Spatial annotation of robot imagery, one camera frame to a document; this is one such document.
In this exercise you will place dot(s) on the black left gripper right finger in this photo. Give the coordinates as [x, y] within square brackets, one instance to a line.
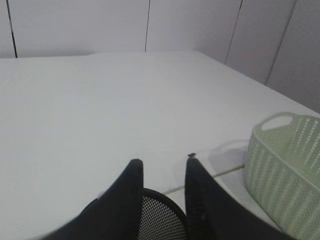
[213, 214]

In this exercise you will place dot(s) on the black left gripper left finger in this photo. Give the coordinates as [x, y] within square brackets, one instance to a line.
[115, 215]

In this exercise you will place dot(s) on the pink purple small scissors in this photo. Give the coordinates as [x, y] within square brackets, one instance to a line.
[101, 194]

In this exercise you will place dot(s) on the black mesh pen holder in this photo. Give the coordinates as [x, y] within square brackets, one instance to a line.
[161, 218]

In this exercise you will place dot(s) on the green woven plastic basket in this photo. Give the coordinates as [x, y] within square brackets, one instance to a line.
[282, 172]

